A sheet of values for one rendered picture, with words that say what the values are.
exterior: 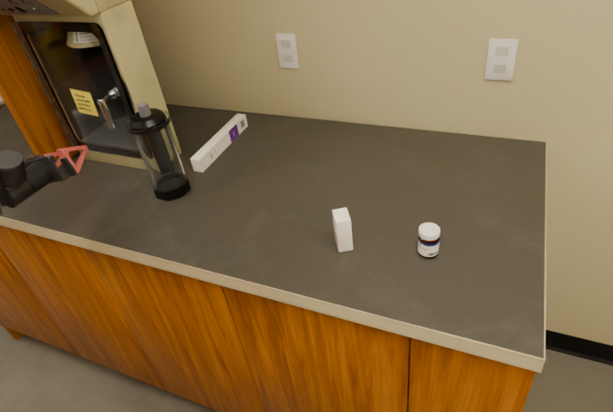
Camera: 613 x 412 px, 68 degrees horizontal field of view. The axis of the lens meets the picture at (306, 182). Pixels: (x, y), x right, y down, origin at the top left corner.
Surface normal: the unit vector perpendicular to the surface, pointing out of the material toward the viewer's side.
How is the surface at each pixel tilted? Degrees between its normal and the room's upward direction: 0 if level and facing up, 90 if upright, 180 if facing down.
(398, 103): 90
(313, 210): 0
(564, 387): 0
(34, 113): 90
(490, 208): 0
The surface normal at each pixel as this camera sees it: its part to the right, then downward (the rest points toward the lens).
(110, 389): -0.11, -0.80
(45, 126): 0.92, 0.15
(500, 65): -0.38, 0.59
